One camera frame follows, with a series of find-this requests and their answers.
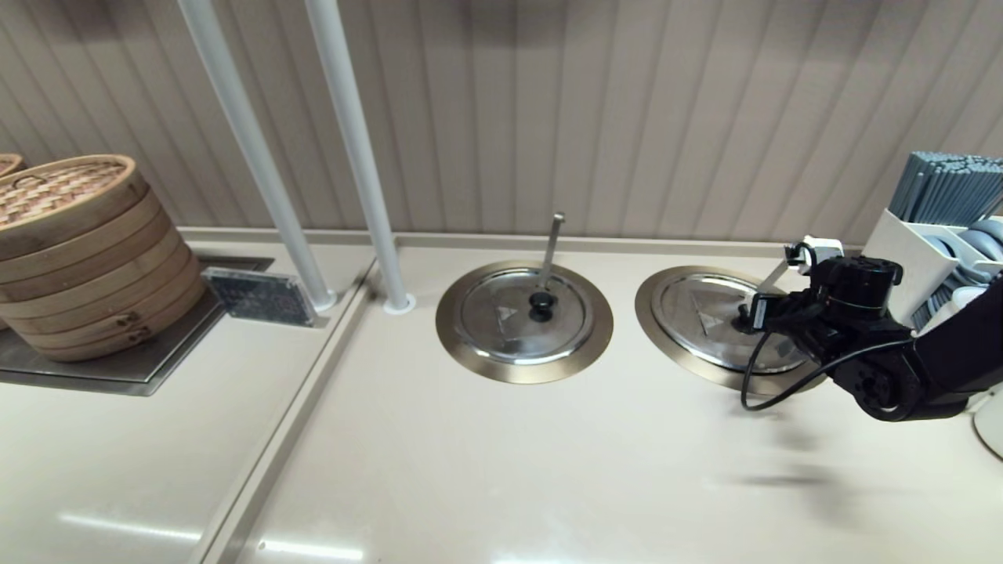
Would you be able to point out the steel hinged lid black knob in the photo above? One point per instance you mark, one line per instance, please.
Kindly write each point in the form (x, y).
(697, 329)
(501, 337)

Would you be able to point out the stacked bamboo steamer baskets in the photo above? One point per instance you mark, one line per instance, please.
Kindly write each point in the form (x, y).
(94, 258)

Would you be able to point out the grey plastic spoons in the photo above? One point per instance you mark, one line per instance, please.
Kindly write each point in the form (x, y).
(979, 243)

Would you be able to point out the white ceramic jar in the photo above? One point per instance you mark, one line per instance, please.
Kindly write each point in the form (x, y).
(957, 295)
(991, 427)

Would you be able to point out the steel steamer tray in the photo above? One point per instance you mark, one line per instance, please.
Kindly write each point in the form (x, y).
(117, 377)

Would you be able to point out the grey chopsticks bundle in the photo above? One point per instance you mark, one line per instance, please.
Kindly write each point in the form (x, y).
(952, 188)

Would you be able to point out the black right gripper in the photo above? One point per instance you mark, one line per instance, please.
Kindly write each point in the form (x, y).
(858, 286)

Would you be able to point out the white metal pole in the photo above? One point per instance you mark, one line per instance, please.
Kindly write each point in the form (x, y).
(247, 141)
(354, 141)

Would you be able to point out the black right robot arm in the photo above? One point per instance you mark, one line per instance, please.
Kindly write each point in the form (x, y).
(940, 368)

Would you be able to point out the bamboo steamer basket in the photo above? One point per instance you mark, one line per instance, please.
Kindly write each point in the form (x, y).
(8, 164)

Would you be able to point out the white utensil caddy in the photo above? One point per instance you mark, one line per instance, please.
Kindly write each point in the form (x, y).
(921, 258)

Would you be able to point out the steel ladle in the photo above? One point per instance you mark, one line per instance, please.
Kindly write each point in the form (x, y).
(778, 276)

